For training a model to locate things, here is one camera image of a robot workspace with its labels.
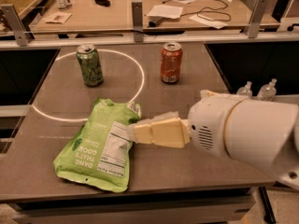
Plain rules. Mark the right metal bracket post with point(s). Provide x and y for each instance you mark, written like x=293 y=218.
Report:
x=252 y=29

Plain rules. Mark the left metal bracket post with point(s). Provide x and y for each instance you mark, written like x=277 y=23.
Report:
x=21 y=36

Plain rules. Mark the green soda can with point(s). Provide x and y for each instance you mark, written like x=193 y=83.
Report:
x=90 y=66

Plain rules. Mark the middle metal bracket post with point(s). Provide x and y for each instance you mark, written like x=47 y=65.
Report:
x=137 y=15

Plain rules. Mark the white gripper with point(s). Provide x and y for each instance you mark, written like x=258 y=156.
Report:
x=209 y=121

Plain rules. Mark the small paper card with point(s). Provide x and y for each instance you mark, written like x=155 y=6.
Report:
x=57 y=17

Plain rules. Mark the orange-red coke can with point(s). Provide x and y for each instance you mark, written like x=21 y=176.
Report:
x=171 y=57

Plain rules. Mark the metal bracket post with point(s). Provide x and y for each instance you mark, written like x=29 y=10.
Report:
x=252 y=29
x=21 y=36
x=137 y=15

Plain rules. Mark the white paper sheet right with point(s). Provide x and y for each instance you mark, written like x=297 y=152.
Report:
x=207 y=21

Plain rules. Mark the black computer mouse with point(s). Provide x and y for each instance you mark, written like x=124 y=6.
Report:
x=103 y=3

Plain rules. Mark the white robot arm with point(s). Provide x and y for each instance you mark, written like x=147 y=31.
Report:
x=262 y=134

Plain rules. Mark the white paper sheet centre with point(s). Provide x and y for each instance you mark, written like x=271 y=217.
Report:
x=165 y=11

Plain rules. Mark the green snack bag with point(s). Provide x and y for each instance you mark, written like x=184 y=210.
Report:
x=98 y=155

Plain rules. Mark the clear plastic bottle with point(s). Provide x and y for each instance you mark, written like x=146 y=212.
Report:
x=245 y=90
x=268 y=91

